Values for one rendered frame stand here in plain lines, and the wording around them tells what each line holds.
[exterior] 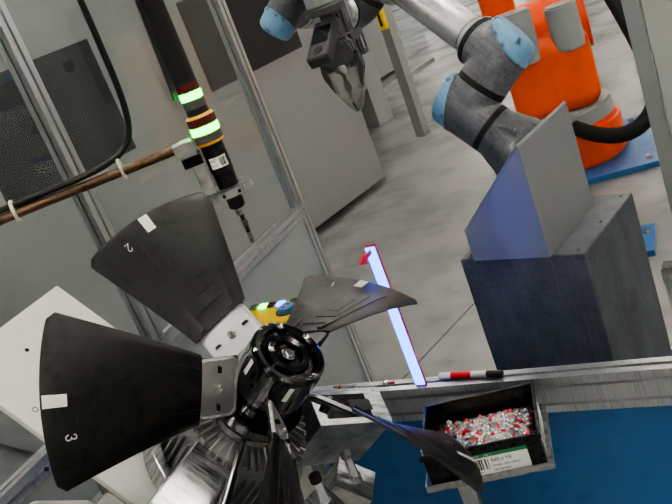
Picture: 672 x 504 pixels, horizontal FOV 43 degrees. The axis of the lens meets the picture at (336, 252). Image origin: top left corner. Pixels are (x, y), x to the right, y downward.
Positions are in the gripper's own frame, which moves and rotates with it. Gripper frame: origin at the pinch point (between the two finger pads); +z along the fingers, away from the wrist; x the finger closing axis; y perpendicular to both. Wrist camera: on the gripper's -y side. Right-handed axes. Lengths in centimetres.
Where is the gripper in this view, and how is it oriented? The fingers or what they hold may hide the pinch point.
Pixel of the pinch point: (355, 106)
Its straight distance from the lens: 171.3
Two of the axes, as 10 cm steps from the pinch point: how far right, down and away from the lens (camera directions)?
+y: 3.7, -4.4, 8.2
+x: -8.7, 1.6, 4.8
